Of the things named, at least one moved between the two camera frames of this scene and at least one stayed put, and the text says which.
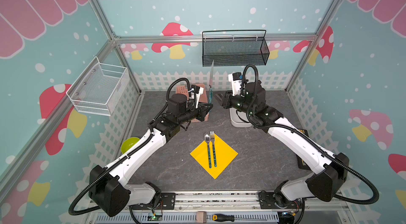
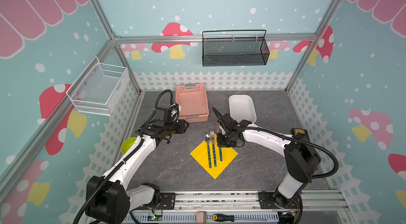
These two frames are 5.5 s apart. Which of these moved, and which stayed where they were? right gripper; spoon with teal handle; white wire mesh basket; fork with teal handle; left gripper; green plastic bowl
Moved: left gripper; right gripper
Stayed: spoon with teal handle; fork with teal handle; white wire mesh basket; green plastic bowl
